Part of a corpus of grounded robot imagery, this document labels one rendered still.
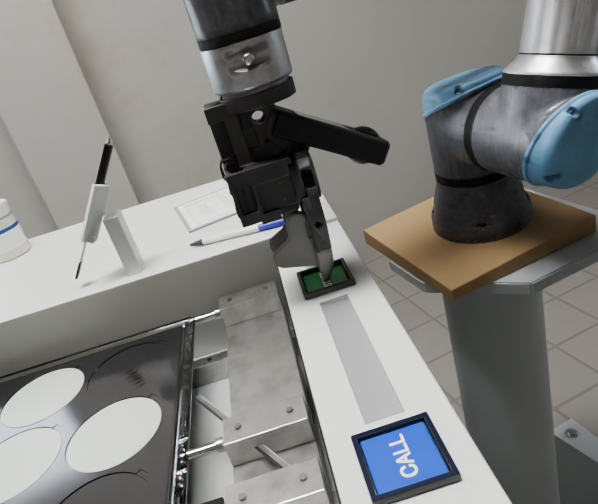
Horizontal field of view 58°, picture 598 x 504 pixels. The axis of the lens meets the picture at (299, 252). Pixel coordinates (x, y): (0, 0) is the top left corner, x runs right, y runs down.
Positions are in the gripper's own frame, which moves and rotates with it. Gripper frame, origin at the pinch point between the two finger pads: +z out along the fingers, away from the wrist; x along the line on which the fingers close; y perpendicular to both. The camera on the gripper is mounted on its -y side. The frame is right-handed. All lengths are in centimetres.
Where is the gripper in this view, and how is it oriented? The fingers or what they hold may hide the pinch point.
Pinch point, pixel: (329, 267)
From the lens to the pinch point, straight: 57.9
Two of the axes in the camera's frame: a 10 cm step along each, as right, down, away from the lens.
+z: 2.6, 8.6, 4.3
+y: -9.5, 3.0, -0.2
